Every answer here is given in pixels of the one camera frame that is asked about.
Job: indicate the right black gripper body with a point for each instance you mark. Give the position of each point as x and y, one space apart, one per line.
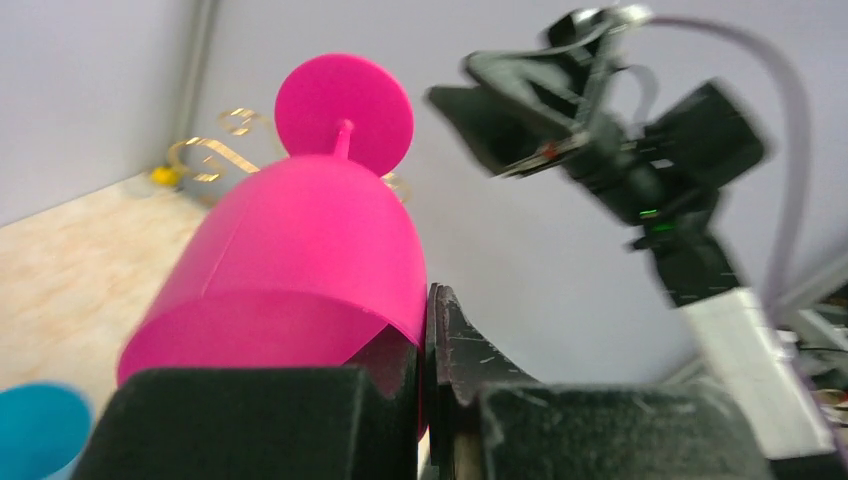
526 112

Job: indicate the grey corner pipe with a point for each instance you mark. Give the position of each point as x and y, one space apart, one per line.
201 29

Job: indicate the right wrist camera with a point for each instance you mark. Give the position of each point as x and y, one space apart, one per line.
583 32

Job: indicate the wooden gold wine glass rack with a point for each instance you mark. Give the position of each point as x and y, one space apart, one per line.
220 157

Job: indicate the yellow block at edge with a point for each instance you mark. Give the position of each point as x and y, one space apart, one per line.
165 176

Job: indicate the pink wine glass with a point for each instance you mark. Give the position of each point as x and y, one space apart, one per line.
307 260

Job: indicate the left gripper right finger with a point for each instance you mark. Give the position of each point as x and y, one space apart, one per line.
491 420

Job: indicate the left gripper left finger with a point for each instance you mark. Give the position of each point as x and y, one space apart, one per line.
355 421

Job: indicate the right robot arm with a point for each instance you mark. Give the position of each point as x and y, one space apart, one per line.
667 181

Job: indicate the blue wine glass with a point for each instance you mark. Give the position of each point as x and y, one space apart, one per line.
44 428

